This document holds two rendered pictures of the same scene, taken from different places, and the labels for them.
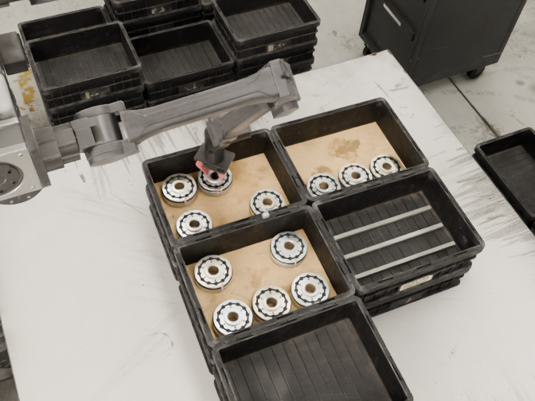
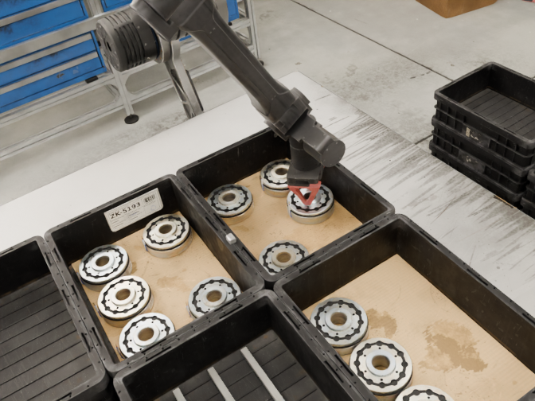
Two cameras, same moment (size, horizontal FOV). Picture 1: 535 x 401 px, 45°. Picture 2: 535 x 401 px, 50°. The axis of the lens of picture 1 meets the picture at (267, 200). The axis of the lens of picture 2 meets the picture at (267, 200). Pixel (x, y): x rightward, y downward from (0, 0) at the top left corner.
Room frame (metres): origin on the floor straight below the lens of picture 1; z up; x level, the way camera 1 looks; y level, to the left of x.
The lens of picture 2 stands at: (1.07, -0.75, 1.71)
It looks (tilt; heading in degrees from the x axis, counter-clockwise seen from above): 43 degrees down; 91
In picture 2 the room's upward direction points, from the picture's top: 9 degrees counter-clockwise
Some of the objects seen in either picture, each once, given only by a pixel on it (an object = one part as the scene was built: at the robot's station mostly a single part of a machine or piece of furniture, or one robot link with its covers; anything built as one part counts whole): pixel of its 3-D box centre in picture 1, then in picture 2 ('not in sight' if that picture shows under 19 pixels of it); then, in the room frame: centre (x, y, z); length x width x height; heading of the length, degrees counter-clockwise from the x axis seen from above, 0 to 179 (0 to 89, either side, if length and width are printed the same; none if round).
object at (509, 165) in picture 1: (521, 185); not in sight; (1.73, -1.07, 0.26); 0.40 x 0.30 x 0.23; 29
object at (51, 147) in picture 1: (53, 146); not in sight; (0.73, 0.40, 1.45); 0.09 x 0.08 x 0.12; 29
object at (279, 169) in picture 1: (223, 194); (281, 211); (1.08, 0.13, 0.87); 0.40 x 0.30 x 0.11; 118
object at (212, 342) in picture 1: (263, 270); (147, 260); (0.81, -0.01, 0.92); 0.40 x 0.30 x 0.02; 118
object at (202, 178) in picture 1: (215, 177); (310, 198); (1.15, 0.16, 0.86); 0.10 x 0.10 x 0.01
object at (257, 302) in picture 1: (271, 303); (123, 297); (0.75, -0.04, 0.86); 0.10 x 0.10 x 0.01
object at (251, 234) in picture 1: (262, 280); (154, 278); (0.81, -0.01, 0.87); 0.40 x 0.30 x 0.11; 118
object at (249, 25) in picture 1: (263, 49); not in sight; (2.28, 0.10, 0.37); 0.40 x 0.30 x 0.45; 119
